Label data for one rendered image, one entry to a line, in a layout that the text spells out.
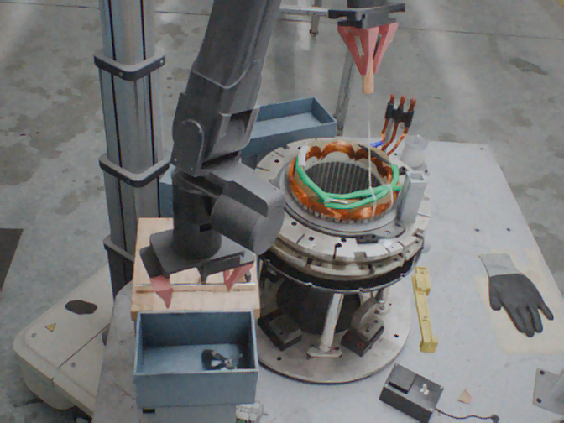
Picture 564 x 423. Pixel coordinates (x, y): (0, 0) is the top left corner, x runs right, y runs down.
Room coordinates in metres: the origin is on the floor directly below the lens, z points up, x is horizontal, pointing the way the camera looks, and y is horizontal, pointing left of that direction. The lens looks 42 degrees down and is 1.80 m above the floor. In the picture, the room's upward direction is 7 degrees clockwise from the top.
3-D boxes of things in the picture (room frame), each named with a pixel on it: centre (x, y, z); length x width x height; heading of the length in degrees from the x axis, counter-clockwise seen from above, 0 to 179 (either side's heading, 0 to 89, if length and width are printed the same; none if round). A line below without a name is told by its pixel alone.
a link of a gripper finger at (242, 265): (0.55, 0.07, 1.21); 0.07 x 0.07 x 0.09; 31
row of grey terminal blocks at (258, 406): (0.59, 0.03, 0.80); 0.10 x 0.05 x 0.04; 82
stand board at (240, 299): (0.69, 0.13, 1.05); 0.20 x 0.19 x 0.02; 11
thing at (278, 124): (1.12, 0.05, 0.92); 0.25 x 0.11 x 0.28; 120
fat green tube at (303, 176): (0.83, -0.03, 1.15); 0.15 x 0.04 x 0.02; 14
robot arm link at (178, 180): (0.53, 0.09, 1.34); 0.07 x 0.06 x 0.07; 61
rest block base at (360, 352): (0.78, -0.18, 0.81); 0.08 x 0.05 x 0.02; 146
